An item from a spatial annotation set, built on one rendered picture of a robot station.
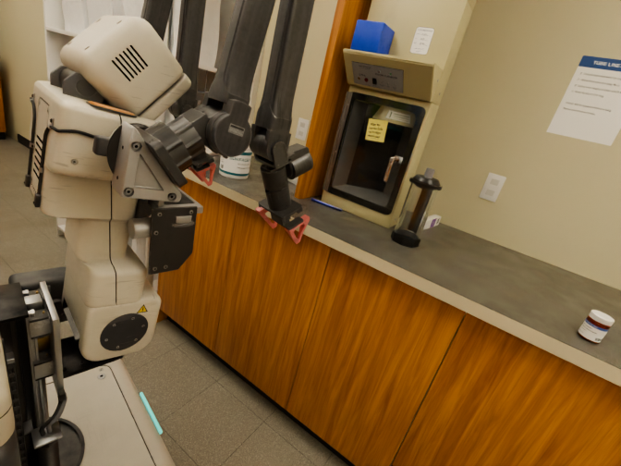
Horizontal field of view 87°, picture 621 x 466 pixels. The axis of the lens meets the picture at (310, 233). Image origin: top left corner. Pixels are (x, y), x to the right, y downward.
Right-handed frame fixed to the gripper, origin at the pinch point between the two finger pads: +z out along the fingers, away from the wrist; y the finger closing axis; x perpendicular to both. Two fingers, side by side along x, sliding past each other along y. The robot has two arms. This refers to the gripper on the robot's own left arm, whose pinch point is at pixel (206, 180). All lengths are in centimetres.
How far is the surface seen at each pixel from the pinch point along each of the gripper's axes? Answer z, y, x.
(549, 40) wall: -24, -56, -124
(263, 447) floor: 96, -42, 28
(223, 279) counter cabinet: 50, 6, 5
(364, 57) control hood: -29, -22, -57
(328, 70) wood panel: -24, -8, -54
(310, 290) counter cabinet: 38, -36, -11
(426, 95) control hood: -17, -42, -65
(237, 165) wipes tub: 9.0, 18.2, -21.9
